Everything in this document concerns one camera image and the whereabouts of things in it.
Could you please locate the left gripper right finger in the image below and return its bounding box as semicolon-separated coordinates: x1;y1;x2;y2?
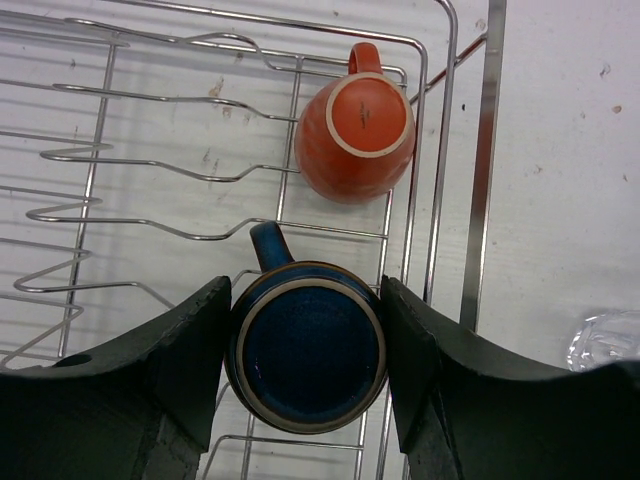
380;277;639;479

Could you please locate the small blue cup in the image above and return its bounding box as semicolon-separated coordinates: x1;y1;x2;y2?
225;221;387;435

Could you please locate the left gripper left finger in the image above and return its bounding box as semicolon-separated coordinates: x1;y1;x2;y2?
1;276;231;479

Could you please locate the clear glass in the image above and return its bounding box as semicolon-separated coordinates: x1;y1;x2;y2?
566;310;639;372

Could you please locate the orange cup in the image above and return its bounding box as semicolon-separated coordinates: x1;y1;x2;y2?
294;42;416;204

